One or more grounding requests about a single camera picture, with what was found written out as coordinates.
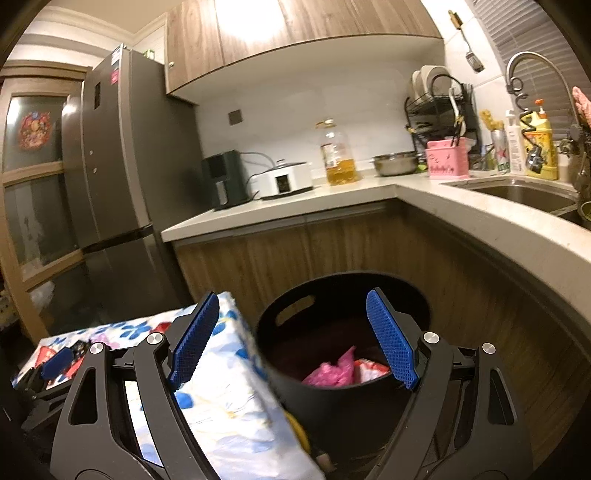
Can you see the black dish rack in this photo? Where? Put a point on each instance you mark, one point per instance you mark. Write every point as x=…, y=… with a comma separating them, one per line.
x=418, y=124

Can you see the pink cloth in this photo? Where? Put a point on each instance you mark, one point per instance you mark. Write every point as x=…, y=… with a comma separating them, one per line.
x=582, y=106

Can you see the wooden upper cabinet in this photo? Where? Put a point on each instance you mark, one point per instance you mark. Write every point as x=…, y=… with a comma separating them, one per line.
x=277, y=32

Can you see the wooden cabinet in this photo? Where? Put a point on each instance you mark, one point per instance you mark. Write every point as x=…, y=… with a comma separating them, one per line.
x=277, y=258
x=277, y=32

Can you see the white electric cooker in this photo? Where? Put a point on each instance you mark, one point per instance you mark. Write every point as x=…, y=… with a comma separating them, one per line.
x=281, y=180

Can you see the window blind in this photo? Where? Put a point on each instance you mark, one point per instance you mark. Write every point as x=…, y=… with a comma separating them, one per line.
x=531, y=32

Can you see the blue floral tablecloth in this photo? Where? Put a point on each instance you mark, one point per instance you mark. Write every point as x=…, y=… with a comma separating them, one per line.
x=231, y=415

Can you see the white bottle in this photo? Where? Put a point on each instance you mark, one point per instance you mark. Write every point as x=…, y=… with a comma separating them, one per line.
x=513, y=147

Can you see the wall socket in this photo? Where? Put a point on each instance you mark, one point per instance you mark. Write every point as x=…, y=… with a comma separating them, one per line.
x=235, y=117

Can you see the red printed plastic bag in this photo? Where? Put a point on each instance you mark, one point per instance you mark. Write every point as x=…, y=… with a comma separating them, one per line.
x=161, y=328

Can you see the pink utensil holder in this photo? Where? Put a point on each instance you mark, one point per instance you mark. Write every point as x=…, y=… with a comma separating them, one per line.
x=445, y=161

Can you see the hanging slotted spatula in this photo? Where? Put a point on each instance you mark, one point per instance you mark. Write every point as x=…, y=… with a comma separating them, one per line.
x=473, y=60

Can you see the wooden lower cabinet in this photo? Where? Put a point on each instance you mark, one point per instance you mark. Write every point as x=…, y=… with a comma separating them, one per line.
x=277, y=258

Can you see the beer can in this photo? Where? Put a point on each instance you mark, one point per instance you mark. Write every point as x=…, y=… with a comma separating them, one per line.
x=499, y=154

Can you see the red paper cup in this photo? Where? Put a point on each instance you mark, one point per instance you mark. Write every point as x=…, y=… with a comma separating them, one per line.
x=369, y=369

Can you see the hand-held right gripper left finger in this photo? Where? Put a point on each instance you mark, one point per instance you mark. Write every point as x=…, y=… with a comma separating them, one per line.
x=194, y=341

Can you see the steel faucet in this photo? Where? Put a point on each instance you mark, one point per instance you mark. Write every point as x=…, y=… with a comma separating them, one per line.
x=531, y=56

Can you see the red round door decoration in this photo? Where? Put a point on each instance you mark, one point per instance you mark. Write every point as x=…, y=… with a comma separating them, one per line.
x=34, y=130

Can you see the white plates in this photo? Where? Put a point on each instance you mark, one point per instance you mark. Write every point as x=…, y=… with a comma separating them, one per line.
x=429, y=81

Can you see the steel bowl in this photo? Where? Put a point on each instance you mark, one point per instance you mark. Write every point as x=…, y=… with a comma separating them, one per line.
x=395, y=165

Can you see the grey refrigerator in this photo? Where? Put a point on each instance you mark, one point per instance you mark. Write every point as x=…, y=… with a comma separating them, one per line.
x=124, y=161

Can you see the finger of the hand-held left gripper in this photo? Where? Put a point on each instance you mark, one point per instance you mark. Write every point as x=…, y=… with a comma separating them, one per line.
x=57, y=362

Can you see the black trash bin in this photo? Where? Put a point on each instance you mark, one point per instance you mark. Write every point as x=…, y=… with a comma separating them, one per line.
x=323, y=415

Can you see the beige countertop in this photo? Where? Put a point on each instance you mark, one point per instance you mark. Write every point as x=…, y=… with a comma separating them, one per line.
x=323, y=196

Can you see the cooking oil bottle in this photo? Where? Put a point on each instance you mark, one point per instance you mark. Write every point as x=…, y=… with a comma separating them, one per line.
x=339, y=161

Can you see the black air fryer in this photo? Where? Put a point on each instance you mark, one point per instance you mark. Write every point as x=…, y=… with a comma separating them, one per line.
x=226, y=180

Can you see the steel sink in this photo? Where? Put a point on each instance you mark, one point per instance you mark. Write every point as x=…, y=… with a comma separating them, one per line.
x=521, y=194

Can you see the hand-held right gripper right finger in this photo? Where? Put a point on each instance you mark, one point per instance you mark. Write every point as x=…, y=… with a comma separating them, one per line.
x=392, y=341

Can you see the wooden glass door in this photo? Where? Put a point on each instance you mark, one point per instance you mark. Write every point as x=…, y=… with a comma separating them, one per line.
x=32, y=272

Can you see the yellow detergent bottle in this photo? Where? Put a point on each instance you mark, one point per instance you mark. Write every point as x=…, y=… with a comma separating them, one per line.
x=547, y=147

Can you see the pink plastic bag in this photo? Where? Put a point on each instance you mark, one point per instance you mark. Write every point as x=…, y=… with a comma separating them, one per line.
x=332, y=371

